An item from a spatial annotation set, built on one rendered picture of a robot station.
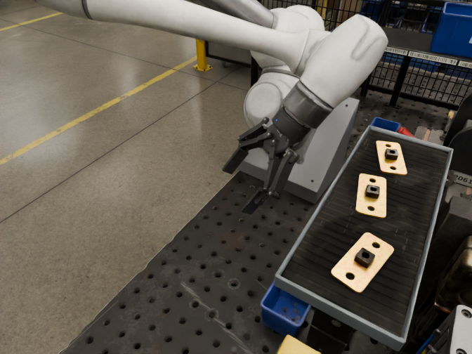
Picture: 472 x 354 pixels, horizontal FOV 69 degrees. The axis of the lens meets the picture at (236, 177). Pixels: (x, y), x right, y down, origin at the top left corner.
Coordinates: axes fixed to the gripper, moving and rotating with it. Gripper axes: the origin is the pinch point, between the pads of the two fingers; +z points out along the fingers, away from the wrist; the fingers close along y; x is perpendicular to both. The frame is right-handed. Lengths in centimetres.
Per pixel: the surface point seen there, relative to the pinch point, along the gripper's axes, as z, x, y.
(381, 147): -26.9, -3.2, -17.2
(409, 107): -39, -100, 55
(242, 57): 12, -122, 250
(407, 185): -25.7, -1.7, -25.9
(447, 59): -58, -70, 36
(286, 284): -11.8, 17.3, -35.4
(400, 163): -27.2, -3.3, -21.6
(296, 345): -10.7, 18.7, -41.5
